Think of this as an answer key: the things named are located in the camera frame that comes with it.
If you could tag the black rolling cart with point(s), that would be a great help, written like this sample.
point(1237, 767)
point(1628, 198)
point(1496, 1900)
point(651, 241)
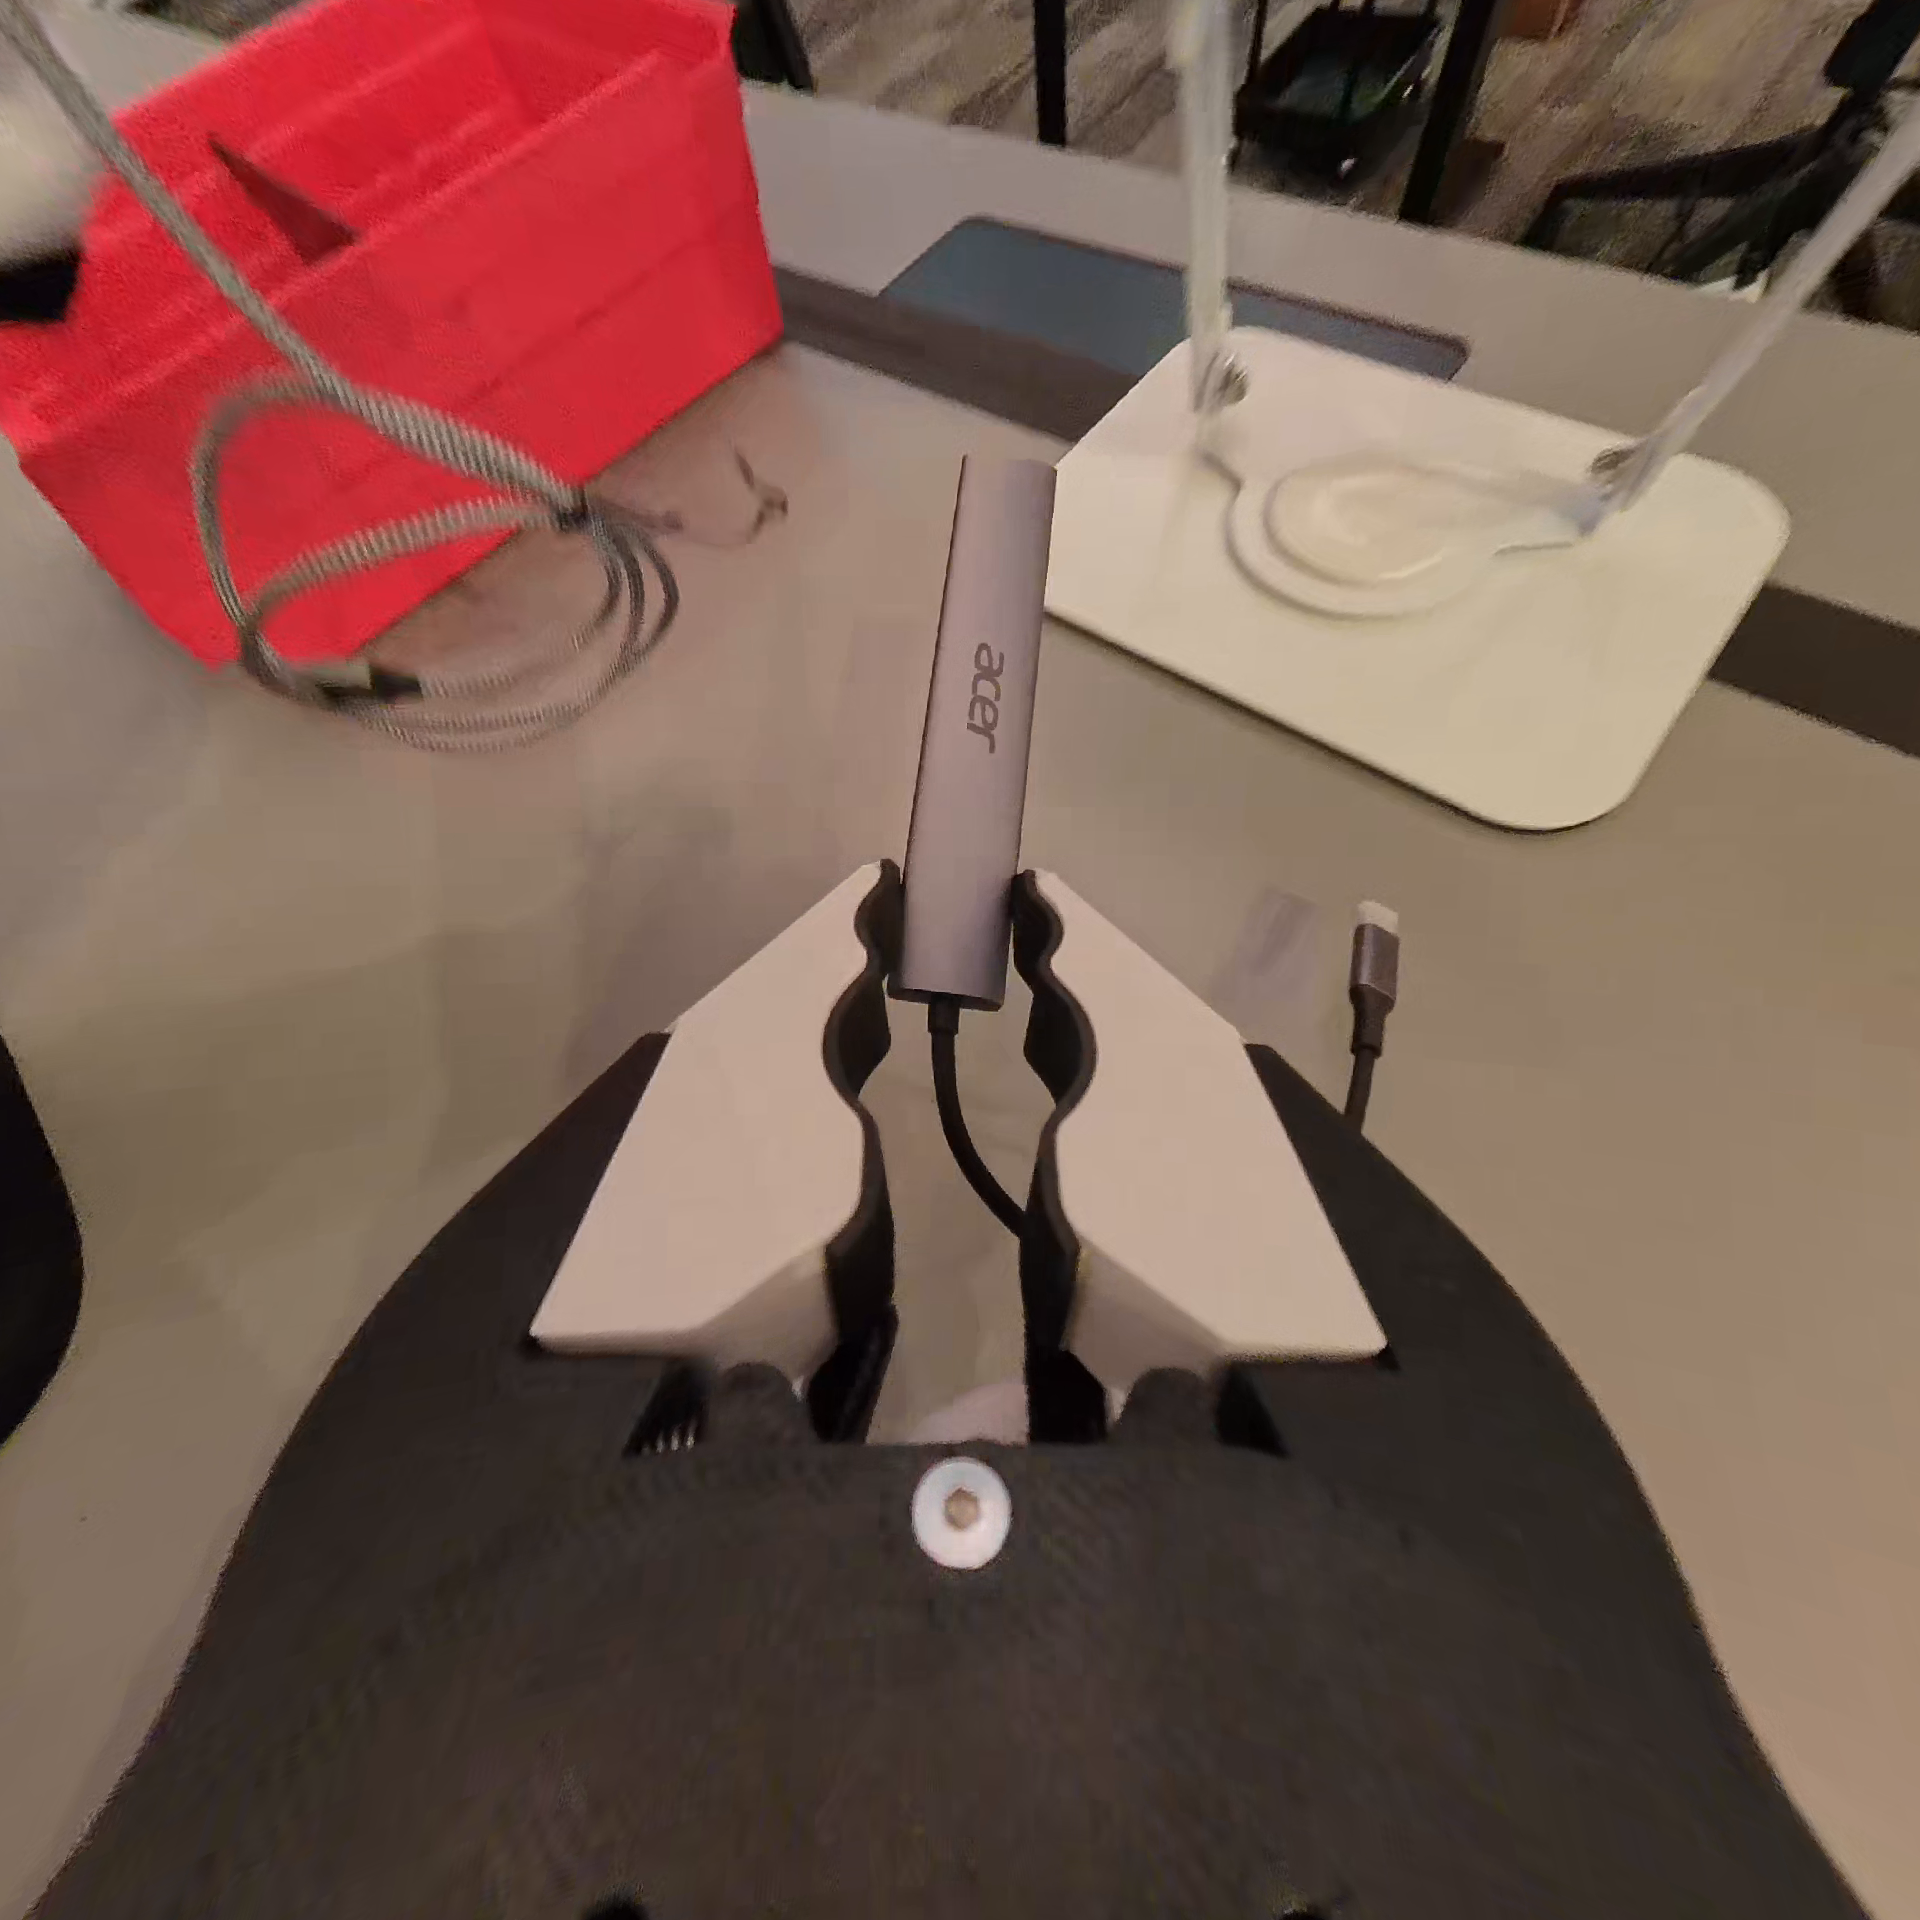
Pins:
point(1351, 77)

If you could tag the grey usb hub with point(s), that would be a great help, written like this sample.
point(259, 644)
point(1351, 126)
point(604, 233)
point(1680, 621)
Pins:
point(986, 692)

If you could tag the dark cloth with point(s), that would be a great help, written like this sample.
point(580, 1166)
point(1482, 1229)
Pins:
point(30, 1231)

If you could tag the red plastic bin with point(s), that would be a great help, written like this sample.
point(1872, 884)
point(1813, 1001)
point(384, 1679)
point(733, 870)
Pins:
point(541, 270)

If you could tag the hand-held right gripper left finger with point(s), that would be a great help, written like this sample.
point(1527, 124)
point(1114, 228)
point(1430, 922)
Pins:
point(707, 1201)

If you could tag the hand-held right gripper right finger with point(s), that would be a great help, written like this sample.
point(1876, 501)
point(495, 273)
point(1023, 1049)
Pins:
point(1231, 1201)

